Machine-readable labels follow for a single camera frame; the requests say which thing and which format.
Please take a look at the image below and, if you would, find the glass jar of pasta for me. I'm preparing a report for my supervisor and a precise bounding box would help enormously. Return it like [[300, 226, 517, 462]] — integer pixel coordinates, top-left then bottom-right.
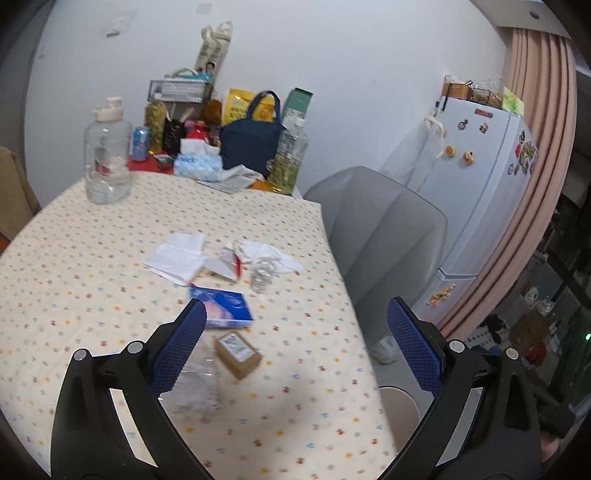
[[144, 102, 168, 153]]

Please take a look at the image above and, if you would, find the green carton box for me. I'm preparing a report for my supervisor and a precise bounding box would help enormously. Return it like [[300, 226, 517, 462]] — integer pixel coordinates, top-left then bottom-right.
[[283, 88, 314, 130]]

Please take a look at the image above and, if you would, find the orange basket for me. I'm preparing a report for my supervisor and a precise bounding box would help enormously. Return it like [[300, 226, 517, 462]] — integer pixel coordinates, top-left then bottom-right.
[[441, 74, 472, 100]]

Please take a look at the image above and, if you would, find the red mat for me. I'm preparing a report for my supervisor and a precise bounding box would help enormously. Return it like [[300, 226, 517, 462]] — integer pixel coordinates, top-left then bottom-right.
[[129, 152, 176, 175]]

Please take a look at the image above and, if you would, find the yellow snack bag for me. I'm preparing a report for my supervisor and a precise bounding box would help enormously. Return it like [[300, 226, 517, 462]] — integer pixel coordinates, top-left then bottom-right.
[[223, 89, 278, 125]]

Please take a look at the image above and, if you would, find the small brown cardboard box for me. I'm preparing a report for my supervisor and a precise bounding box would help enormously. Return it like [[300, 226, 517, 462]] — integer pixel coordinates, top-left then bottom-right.
[[213, 330, 263, 380]]

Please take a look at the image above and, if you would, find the large clear water jug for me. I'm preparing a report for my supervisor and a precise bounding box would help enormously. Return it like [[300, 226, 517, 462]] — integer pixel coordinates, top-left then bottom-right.
[[83, 96, 134, 205]]

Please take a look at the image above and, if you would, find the printed paper sheet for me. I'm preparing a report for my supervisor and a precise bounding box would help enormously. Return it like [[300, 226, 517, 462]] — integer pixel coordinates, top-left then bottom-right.
[[196, 164, 264, 193]]

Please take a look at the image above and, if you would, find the blue soda can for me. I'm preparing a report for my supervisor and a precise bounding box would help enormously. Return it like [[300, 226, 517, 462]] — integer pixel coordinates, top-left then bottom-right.
[[131, 126, 151, 162]]

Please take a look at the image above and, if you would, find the dark wire basket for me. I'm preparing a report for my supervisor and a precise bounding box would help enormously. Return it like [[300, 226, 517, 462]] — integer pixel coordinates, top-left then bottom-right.
[[468, 85, 504, 109]]

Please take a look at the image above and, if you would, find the white pegboard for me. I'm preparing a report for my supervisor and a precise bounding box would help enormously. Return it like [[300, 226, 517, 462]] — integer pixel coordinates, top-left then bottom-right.
[[466, 325, 504, 356]]

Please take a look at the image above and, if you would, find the wire basket with white items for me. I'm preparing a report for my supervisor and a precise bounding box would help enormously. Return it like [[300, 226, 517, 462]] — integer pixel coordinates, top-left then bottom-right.
[[148, 78, 217, 104]]

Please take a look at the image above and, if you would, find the large brown cardboard box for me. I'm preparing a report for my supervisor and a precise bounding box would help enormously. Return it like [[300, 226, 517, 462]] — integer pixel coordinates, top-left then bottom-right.
[[510, 309, 550, 356]]

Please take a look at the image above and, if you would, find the white cloth bag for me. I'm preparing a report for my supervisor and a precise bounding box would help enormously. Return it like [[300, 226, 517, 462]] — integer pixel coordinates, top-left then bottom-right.
[[381, 115, 446, 195]]

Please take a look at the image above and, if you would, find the red white torn carton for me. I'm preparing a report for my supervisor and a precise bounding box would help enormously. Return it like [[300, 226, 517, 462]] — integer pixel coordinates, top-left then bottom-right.
[[203, 242, 243, 281]]

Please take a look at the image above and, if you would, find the beige printed tote bag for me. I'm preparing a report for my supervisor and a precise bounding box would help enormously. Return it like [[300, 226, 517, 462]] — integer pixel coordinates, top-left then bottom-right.
[[194, 21, 234, 84]]

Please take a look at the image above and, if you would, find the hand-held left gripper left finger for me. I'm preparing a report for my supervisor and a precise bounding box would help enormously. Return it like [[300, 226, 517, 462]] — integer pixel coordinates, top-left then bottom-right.
[[50, 299, 208, 480]]

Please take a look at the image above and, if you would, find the white tissue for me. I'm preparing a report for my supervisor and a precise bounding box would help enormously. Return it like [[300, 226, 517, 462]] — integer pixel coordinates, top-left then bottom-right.
[[235, 239, 304, 274]]

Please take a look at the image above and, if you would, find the navy lunch bag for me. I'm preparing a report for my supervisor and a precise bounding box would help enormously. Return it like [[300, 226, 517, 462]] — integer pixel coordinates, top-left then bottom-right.
[[219, 91, 283, 178]]

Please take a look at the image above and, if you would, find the flat white napkin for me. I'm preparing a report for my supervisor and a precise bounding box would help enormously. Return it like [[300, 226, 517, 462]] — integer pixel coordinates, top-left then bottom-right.
[[143, 232, 207, 284]]

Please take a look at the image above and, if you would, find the grey chair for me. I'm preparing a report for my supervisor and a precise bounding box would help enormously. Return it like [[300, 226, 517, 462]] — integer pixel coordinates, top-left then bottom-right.
[[302, 166, 448, 319]]

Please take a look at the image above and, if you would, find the green paper sheet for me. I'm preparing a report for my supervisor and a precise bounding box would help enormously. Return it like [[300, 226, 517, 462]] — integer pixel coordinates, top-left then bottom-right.
[[502, 87, 526, 115]]

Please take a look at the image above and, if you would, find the blue white tissue pack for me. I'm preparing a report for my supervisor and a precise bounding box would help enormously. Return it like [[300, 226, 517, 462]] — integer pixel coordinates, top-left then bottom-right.
[[173, 138, 222, 181]]

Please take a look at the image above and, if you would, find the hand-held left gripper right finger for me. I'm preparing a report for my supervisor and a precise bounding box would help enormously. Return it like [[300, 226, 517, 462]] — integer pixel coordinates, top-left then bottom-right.
[[383, 296, 542, 480]]

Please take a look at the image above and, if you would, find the cluster of picture fridge magnets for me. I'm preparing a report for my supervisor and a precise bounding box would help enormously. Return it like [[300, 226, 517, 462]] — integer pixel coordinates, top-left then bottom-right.
[[505, 131, 540, 176]]

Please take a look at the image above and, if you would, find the cluster of small yellow magnets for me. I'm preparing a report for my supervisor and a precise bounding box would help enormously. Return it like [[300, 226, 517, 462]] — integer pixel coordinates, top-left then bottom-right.
[[427, 285, 455, 306]]

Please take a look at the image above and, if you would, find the brown plush toy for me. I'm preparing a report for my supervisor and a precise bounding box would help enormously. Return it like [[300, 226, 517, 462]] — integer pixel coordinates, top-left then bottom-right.
[[201, 99, 225, 125]]

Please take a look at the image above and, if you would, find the dark storage shelf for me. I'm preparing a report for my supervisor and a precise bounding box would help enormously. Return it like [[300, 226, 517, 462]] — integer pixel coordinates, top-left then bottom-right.
[[485, 185, 591, 416]]

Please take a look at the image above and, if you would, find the blue white packet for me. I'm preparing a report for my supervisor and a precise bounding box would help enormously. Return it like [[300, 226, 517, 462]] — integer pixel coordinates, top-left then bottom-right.
[[188, 285, 256, 329]]

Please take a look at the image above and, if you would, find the pink curtain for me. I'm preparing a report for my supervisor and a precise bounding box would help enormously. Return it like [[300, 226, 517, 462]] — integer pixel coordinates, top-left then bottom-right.
[[438, 25, 578, 342]]

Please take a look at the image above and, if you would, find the white trash bin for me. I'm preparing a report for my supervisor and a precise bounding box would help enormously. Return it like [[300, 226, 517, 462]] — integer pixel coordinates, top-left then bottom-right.
[[379, 387, 421, 455]]

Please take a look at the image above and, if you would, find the clear plastic bag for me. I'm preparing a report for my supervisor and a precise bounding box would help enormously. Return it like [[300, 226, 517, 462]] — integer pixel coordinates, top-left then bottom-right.
[[171, 330, 222, 414]]

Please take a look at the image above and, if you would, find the patterned tablecloth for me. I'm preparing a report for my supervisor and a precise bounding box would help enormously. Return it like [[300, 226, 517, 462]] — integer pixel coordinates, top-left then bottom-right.
[[0, 171, 398, 480]]

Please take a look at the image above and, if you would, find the white refrigerator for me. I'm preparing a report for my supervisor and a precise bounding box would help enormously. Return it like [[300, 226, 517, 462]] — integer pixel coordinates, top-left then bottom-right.
[[406, 99, 539, 324]]

